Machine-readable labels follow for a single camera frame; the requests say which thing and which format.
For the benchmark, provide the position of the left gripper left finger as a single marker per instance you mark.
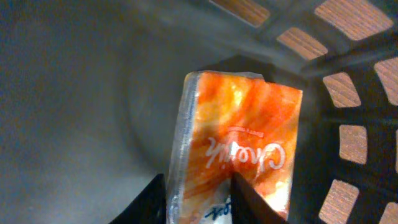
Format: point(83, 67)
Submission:
point(149, 207)

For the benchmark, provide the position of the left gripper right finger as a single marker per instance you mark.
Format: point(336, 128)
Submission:
point(247, 205)

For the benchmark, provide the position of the orange pocket tissue pack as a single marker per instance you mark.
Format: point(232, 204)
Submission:
point(231, 122)

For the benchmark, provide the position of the grey plastic mesh basket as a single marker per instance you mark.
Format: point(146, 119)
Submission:
point(90, 92)

